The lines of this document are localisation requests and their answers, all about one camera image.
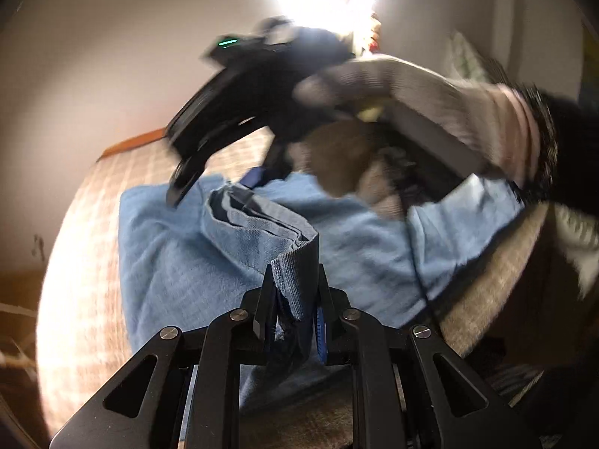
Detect beige checkered bed sheet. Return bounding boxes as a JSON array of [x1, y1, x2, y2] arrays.
[[37, 139, 548, 434]]

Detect dark fuzzy sleeve forearm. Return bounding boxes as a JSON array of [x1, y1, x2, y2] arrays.
[[516, 85, 599, 217]]

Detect light blue denim pants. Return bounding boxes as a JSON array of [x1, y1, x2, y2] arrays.
[[119, 173, 522, 412]]

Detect green white striped pillow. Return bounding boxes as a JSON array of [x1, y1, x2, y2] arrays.
[[444, 30, 495, 83]]

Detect right hand in grey glove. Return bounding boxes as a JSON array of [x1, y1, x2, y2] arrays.
[[294, 55, 541, 187]]

